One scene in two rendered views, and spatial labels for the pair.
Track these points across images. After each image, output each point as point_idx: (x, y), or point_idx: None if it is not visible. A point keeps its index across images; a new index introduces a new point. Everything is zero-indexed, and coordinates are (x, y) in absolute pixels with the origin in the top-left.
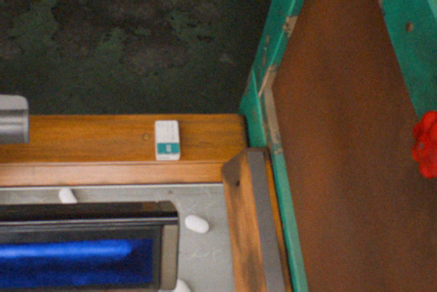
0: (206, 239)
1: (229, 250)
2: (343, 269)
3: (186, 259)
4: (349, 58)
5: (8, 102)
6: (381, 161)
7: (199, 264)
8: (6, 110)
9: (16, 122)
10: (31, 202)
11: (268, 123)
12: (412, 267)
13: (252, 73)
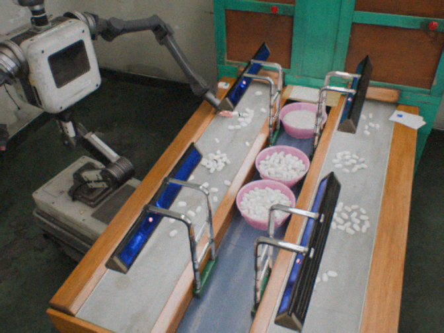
0: (248, 89)
1: (252, 87)
2: (273, 49)
3: (251, 92)
4: (248, 25)
5: (211, 85)
6: (266, 26)
7: (253, 91)
8: (212, 86)
9: (215, 86)
10: None
11: (234, 63)
12: (281, 28)
13: (218, 65)
